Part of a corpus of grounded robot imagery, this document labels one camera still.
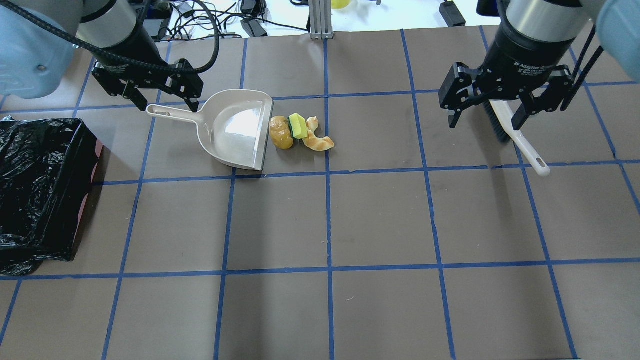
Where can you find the croissant bread toy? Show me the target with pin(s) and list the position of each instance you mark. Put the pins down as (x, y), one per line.
(311, 141)

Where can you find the beige plastic dustpan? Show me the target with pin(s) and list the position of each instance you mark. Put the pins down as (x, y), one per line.
(232, 126)

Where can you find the black power brick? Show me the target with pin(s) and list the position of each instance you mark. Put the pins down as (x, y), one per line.
(451, 14)

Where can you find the white hand brush black bristles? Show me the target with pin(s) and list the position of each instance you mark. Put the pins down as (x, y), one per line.
(500, 114)

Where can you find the yellow green sponge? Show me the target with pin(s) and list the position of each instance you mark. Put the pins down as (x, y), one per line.
(298, 126)

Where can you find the black trash bag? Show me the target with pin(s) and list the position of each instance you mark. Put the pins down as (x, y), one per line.
(45, 168)

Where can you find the yellow potato toy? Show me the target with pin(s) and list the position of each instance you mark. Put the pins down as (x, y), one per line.
(280, 132)

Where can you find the black power adapter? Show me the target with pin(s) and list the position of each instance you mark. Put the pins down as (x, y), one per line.
(253, 28)

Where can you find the aluminium frame post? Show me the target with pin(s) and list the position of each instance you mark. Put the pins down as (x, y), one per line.
(320, 20)

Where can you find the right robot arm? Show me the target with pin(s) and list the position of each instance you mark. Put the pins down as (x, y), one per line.
(616, 23)

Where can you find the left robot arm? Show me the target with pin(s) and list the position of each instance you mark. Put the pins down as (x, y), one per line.
(38, 39)

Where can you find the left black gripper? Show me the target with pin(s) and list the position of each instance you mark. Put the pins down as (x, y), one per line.
(131, 46)

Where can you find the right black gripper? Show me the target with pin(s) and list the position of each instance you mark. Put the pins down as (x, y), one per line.
(525, 52)

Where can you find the pink bin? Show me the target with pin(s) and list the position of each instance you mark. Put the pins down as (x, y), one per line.
(98, 150)

